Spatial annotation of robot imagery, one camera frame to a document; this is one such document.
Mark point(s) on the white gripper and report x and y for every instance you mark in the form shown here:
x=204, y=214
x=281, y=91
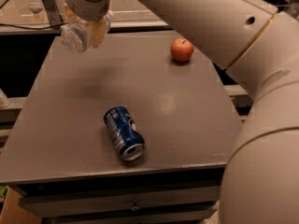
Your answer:
x=88, y=9

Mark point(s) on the clear plastic bottle blue label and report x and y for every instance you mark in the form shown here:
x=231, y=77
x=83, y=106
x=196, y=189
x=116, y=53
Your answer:
x=76, y=37

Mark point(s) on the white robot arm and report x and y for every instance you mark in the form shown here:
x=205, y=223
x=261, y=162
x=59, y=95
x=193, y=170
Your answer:
x=258, y=47

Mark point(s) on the red apple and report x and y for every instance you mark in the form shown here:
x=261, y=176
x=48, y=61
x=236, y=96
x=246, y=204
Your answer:
x=181, y=50

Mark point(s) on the grey drawer cabinet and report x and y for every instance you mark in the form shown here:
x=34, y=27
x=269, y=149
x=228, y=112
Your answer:
x=61, y=159

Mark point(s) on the blue soda can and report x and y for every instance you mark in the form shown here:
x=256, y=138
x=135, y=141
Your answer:
x=125, y=137

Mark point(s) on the cardboard box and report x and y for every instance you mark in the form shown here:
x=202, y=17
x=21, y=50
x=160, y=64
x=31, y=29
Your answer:
x=13, y=214

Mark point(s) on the metal bracket left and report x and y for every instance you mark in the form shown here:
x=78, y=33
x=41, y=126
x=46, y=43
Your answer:
x=53, y=14

